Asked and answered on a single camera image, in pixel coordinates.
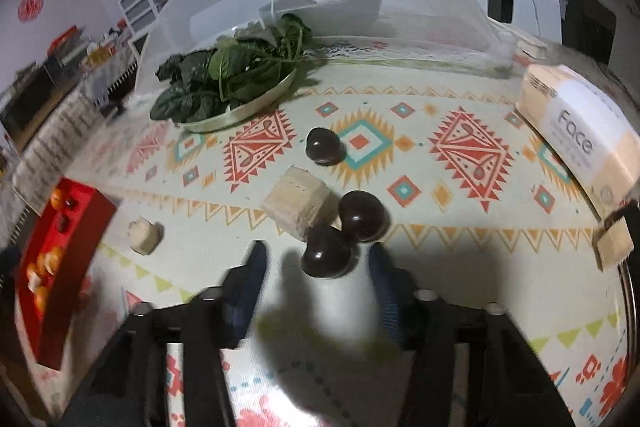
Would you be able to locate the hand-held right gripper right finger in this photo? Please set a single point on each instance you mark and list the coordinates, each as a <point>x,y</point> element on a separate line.
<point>387,292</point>

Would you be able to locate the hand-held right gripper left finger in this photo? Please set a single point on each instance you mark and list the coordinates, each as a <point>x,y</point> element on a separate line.
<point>250,287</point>

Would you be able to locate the dark brown chestnut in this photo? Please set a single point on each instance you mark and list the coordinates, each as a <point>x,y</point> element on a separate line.
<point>71,203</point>
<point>362,215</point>
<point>329,253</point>
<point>325,147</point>

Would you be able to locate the red rectangular box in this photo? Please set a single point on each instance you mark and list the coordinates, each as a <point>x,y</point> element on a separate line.
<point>75,267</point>

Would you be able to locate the orange mandarin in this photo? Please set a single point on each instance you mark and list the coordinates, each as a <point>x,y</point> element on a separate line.
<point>36,268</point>
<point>55,258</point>
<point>41,298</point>
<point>59,199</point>

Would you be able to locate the red jujube date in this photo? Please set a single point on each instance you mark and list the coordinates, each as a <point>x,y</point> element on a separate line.
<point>62,223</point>

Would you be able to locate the peeled sugarcane chunk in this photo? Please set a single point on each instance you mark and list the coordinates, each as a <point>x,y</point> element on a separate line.
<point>297,202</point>
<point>33,280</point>

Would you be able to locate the patterned tablecloth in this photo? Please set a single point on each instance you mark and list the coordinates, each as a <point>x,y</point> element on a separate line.
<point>450,207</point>

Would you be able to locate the small peeled sugarcane piece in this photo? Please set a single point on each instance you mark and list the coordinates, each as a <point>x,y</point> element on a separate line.
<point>144,234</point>

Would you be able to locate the pale oval plate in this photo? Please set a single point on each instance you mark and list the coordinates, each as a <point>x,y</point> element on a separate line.
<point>240,114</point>

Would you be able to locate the green spinach leaves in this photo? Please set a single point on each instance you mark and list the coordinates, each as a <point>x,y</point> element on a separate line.
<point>225,72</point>

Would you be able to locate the small cream sugarcane block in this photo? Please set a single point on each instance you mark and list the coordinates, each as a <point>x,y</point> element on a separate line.
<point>611,242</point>

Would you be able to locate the cream tissue pack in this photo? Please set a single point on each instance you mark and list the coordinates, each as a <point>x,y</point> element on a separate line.
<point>575,132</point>

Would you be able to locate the cluttered shelf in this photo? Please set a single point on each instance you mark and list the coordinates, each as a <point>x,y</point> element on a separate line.
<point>45,77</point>

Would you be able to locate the plastic drawer unit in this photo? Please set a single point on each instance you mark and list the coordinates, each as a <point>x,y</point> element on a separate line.
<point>145,2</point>

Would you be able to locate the white appliance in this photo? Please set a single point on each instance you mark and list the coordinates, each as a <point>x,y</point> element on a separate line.
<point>537,7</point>

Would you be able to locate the black cabinet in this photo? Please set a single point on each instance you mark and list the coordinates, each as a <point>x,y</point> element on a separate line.
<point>585,22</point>

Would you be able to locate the red round wall sticker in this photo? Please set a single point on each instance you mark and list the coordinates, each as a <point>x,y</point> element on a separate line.
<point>31,7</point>

